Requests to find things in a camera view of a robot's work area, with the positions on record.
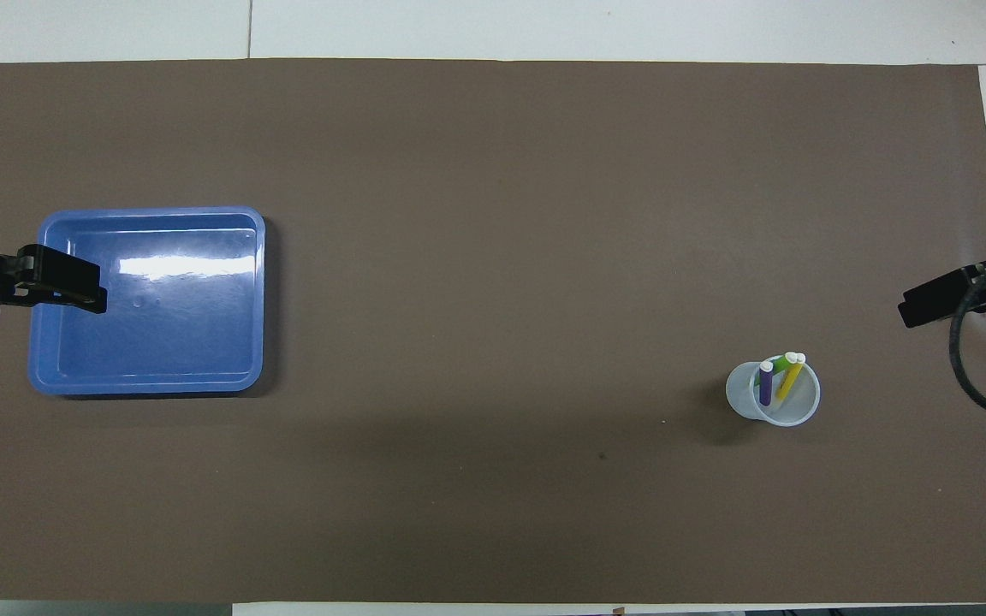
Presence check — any brown table mat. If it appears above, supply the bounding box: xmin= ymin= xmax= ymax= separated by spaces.
xmin=0 ymin=58 xmax=986 ymax=604

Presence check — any translucent plastic cup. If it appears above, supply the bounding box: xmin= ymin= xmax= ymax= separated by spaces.
xmin=725 ymin=355 xmax=822 ymax=427

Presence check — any blue plastic tray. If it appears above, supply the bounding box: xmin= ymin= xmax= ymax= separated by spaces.
xmin=28 ymin=205 xmax=267 ymax=397

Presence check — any yellow pen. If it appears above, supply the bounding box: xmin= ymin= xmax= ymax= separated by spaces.
xmin=780 ymin=352 xmax=806 ymax=401

